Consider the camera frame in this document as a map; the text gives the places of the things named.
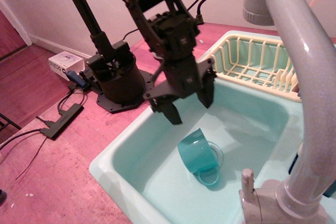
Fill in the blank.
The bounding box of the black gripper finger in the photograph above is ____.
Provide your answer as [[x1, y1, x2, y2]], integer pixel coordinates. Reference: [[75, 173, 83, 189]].
[[150, 99, 182, 125], [197, 73, 216, 108]]

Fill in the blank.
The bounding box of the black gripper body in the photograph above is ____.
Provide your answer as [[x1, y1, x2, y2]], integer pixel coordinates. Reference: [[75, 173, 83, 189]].
[[143, 55, 216, 101]]

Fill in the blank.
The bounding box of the teal plastic cup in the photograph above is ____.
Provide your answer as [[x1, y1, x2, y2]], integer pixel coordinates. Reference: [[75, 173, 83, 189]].
[[177, 129, 224, 186]]

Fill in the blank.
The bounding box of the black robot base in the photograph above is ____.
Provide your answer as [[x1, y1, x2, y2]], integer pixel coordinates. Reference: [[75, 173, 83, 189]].
[[79, 40, 154, 114]]

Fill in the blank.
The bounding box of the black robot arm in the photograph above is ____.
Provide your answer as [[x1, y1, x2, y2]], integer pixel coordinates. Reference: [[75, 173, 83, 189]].
[[122, 0, 216, 125]]

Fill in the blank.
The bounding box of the cream dish rack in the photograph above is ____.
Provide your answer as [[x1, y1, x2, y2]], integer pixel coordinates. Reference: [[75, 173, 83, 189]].
[[199, 30, 301, 102]]

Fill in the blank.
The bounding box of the light teal toy sink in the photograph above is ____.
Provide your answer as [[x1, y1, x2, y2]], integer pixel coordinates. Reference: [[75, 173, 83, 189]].
[[89, 30, 336, 224]]

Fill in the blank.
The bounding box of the black tripod pole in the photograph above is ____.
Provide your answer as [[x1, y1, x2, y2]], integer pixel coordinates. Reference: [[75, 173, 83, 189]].
[[72, 0, 115, 62]]

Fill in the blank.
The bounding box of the blue clamp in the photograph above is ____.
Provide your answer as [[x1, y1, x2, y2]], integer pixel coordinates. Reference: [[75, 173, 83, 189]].
[[66, 70, 89, 89]]

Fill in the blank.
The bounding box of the black usb hub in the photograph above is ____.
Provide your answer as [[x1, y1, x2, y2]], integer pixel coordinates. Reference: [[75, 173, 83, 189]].
[[36, 103, 84, 140]]

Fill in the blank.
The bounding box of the white oculus box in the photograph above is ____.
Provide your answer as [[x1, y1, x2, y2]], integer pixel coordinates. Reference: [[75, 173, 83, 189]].
[[48, 51, 85, 81]]

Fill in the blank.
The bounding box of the grey toy faucet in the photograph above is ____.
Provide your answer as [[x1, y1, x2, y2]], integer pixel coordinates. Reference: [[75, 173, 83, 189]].
[[238, 0, 336, 224]]

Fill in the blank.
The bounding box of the grey cable on table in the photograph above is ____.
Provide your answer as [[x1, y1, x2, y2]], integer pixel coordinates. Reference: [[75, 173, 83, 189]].
[[0, 129, 43, 151]]

